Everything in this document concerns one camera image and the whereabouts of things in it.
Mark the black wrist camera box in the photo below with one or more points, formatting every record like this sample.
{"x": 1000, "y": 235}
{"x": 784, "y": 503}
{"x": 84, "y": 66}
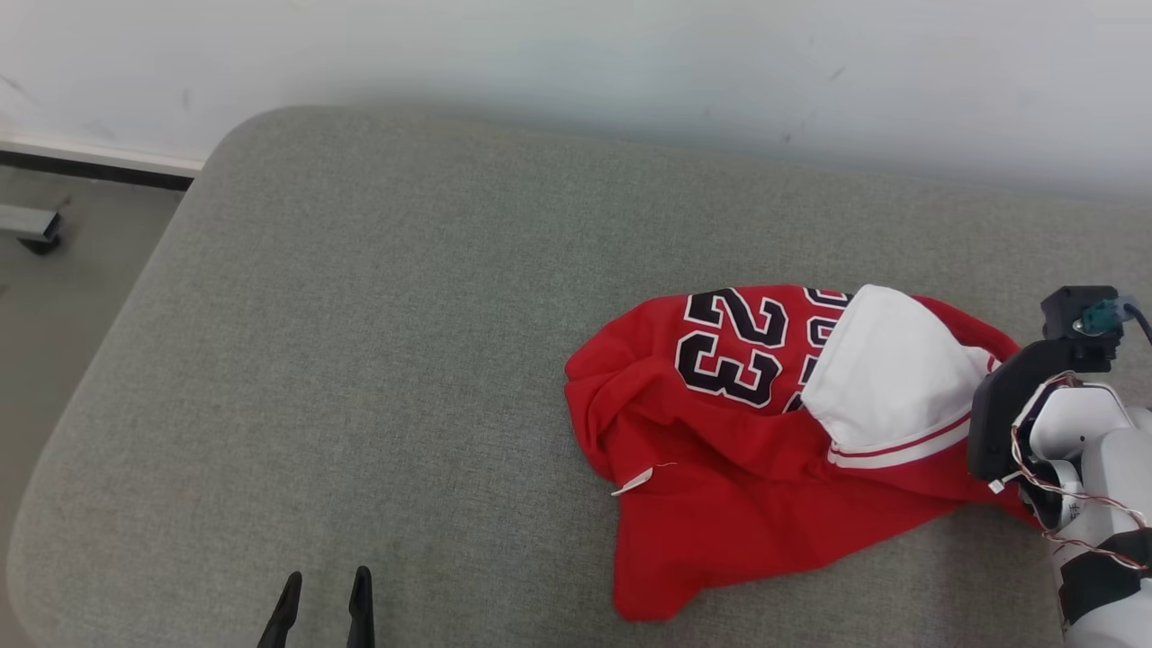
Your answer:
{"x": 1066, "y": 310}

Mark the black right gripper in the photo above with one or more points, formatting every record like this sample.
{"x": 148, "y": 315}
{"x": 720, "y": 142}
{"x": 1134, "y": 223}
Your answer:
{"x": 994, "y": 423}

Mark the red basketball jersey number 23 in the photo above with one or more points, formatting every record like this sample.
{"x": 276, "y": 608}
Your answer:
{"x": 720, "y": 504}

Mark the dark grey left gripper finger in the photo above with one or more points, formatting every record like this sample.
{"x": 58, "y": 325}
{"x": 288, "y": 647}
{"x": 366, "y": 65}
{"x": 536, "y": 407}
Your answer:
{"x": 361, "y": 612}
{"x": 281, "y": 616}

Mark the grey fabric sofa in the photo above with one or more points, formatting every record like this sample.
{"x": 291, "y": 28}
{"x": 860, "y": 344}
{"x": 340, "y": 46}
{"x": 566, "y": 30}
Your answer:
{"x": 360, "y": 360}

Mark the white and black baseboard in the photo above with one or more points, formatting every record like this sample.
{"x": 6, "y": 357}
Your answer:
{"x": 90, "y": 162}

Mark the grey metal leg with caster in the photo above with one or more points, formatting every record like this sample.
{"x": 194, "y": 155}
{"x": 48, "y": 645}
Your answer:
{"x": 31, "y": 220}

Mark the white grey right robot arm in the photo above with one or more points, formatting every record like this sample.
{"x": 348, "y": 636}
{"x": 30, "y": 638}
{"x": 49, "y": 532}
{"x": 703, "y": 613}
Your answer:
{"x": 1107, "y": 468}

